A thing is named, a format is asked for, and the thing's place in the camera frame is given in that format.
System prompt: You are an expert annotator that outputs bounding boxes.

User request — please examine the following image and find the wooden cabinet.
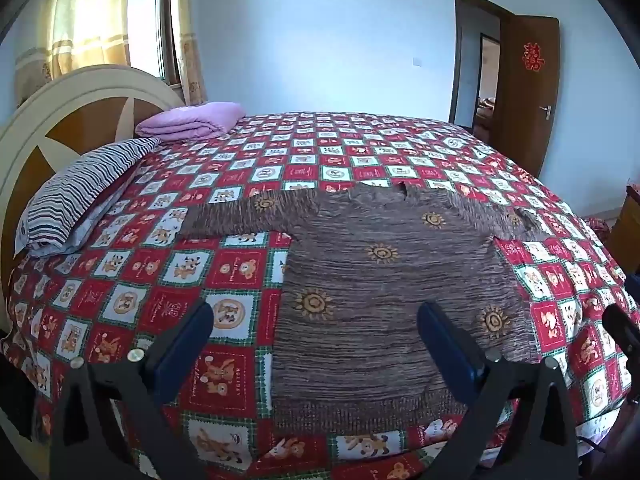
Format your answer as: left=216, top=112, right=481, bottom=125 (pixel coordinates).
left=607, top=185, right=640, bottom=262

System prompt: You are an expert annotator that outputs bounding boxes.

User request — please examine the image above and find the striped pillow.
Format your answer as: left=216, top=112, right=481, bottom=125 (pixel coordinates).
left=14, top=136, right=163, bottom=259

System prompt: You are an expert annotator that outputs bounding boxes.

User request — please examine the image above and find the dark wooden door frame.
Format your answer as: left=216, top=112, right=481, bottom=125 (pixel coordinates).
left=447, top=0, right=512, bottom=136

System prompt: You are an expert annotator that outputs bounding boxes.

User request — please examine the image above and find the yellow curtain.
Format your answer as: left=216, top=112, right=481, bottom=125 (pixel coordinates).
left=14, top=0, right=132, bottom=107
left=170, top=0, right=208, bottom=106

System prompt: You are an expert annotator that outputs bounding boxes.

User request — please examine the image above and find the pink folded blanket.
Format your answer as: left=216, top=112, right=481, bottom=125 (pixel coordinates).
left=135, top=101, right=246, bottom=139

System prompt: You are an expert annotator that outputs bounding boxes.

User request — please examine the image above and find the red checked printed bedsheet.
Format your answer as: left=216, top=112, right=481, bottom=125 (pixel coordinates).
left=0, top=110, right=640, bottom=480

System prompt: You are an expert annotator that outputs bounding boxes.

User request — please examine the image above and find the window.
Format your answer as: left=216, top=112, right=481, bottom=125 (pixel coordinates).
left=127, top=0, right=182, bottom=86

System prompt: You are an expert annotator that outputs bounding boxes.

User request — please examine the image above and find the cream and brown headboard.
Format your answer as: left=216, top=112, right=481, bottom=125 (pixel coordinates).
left=0, top=64, right=186, bottom=456

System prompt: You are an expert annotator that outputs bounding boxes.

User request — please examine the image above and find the brown wooden door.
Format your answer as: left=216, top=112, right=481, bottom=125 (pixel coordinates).
left=487, top=12, right=561, bottom=179

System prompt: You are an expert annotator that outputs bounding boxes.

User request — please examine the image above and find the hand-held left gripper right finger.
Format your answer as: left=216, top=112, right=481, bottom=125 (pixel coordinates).
left=417, top=301, right=593, bottom=480

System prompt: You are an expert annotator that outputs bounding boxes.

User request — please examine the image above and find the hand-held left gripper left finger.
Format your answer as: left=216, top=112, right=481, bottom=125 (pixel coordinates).
left=50, top=301, right=216, bottom=480

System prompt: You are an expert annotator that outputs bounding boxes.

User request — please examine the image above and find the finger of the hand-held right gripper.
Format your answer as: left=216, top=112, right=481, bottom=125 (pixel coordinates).
left=601, top=304, right=640, bottom=362

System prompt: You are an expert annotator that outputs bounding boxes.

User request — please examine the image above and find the red paper door decoration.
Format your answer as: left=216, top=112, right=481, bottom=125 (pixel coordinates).
left=521, top=42, right=547, bottom=72

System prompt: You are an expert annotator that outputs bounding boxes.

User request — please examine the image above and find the brown knitted sweater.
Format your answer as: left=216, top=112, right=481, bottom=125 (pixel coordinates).
left=180, top=180, right=551, bottom=433

